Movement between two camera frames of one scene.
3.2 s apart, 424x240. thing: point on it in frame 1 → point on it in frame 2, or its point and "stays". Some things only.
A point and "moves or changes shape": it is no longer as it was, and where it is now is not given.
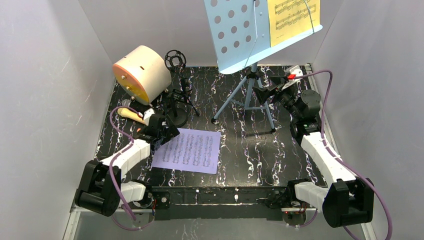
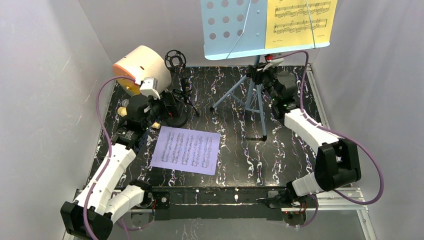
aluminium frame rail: [234, 203] stays
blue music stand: [241, 31] moves or changes shape
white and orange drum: [143, 74] stays
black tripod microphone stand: [175, 60] stays
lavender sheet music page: [192, 150] stays
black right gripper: [274, 91] → [260, 77]
